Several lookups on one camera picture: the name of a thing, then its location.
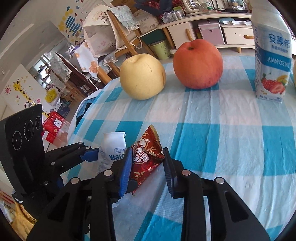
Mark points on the red apple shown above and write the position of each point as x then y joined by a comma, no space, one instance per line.
198,64

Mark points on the red snack wrapper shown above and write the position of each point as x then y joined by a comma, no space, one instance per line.
147,156

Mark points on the large yellow pear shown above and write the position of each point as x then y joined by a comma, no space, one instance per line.
142,76

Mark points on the white yogurt bottle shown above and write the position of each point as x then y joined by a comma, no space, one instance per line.
112,148

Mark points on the dining table with cloth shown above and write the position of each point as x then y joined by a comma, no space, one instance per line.
84,70

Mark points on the giraffe wall sticker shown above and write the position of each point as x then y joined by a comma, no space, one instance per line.
32,93

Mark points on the red gift boxes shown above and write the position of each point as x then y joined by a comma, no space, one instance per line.
55,129

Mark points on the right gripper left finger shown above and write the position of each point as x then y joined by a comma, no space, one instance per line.
85,206

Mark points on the yellow plastic bag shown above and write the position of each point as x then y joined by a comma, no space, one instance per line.
51,95

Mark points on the pink storage box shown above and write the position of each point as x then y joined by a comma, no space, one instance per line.
211,31

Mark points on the Ambrosial yogurt carton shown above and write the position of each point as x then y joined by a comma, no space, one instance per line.
273,51

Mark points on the blue checkered tablecloth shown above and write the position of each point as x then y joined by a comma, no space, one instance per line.
221,131

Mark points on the white TV cabinet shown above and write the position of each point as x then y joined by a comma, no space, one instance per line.
225,36

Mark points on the green trash bin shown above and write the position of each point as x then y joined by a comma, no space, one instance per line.
161,49

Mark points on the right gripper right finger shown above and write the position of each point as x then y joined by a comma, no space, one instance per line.
214,200

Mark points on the wooden chair with cover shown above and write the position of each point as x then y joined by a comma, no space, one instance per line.
103,38

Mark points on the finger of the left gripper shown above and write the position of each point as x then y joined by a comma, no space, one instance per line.
64,158

